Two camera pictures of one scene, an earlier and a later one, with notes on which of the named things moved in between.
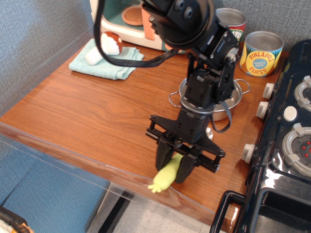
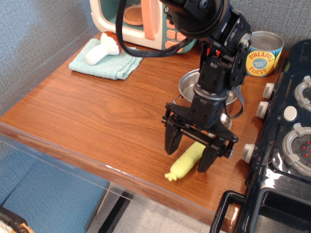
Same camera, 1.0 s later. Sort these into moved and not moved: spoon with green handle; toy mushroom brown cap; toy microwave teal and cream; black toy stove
Moved: spoon with green handle
Not moved: black toy stove; toy mushroom brown cap; toy microwave teal and cream
